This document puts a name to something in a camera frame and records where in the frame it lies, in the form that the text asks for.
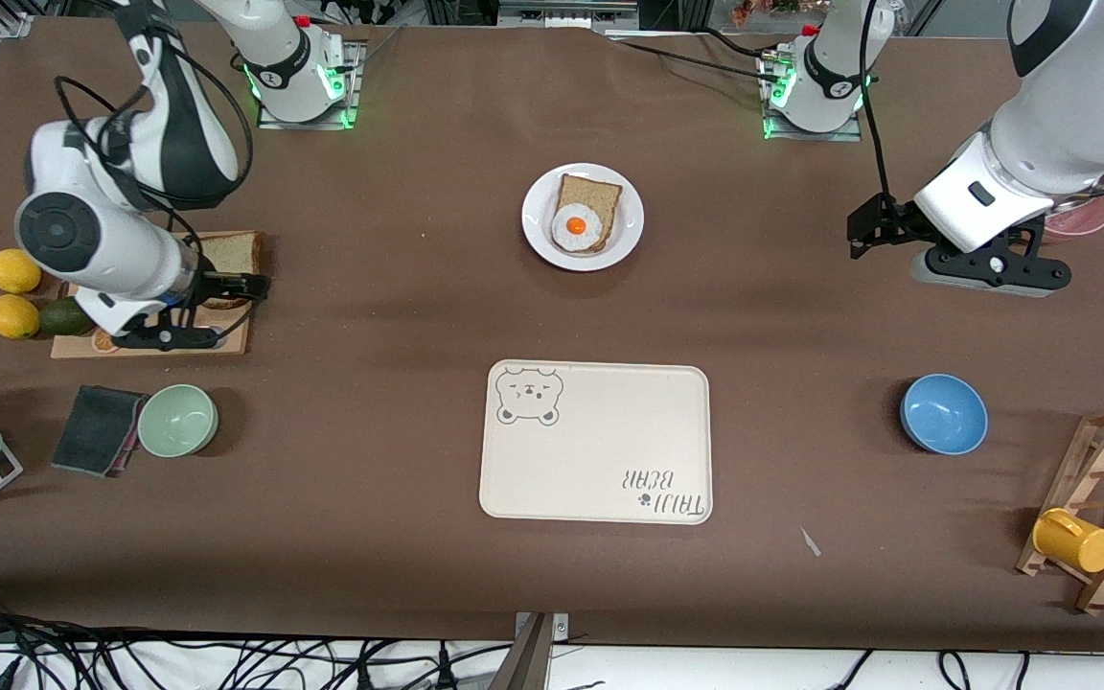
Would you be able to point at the yellow mug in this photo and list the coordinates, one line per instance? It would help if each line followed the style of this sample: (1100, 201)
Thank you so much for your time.
(1074, 541)

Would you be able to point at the cream bear tray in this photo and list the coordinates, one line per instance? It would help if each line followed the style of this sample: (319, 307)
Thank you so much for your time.
(600, 450)

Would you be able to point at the green avocado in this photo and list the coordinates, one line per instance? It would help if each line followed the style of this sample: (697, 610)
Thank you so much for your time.
(61, 319)

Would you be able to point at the yellow lemon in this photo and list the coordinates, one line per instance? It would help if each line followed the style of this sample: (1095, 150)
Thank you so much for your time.
(15, 270)
(12, 317)

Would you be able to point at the bread slice under egg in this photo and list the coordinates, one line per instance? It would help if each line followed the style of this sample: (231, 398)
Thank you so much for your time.
(590, 190)

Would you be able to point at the pink bowl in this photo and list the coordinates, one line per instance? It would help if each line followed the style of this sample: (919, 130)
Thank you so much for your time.
(1089, 218)

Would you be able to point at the orange slice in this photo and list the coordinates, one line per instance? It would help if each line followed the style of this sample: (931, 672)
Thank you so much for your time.
(103, 343)

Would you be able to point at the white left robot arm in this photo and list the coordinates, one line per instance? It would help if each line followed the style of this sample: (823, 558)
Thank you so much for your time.
(1069, 144)

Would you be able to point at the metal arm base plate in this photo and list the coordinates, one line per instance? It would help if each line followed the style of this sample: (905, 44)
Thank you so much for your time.
(811, 137)
(308, 125)

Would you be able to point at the wooden mug rack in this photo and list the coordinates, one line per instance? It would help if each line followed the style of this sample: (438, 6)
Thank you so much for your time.
(1103, 450)

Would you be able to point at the pink cloth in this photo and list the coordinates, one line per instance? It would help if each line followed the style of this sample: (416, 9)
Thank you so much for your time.
(127, 462)

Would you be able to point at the white round plate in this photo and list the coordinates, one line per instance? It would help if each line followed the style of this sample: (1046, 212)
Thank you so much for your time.
(538, 225)

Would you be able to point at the bread slice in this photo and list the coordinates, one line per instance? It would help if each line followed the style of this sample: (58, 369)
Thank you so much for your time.
(590, 190)
(231, 254)

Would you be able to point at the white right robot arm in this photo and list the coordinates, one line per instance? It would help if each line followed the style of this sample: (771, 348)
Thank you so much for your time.
(102, 249)

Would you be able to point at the blue bowl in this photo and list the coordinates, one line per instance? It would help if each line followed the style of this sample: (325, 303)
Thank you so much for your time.
(943, 414)

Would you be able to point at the fried egg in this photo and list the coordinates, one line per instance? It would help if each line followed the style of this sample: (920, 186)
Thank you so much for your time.
(576, 227)

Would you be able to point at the grey metal post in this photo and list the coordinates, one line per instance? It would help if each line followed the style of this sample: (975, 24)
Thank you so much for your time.
(533, 656)

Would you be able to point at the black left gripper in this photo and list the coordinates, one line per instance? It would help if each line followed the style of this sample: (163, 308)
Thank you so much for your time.
(889, 222)

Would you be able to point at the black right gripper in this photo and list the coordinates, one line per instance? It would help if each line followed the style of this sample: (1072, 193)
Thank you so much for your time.
(218, 285)

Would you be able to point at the mint green bowl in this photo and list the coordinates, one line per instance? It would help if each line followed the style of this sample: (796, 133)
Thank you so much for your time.
(177, 420)

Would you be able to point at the small paper scrap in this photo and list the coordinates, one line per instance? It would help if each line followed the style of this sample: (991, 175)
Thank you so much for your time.
(810, 542)

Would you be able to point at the dark grey sponge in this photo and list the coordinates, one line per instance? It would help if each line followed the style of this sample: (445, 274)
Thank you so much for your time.
(92, 431)

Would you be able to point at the wooden cutting board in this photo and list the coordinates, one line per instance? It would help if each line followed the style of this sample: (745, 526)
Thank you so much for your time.
(236, 331)

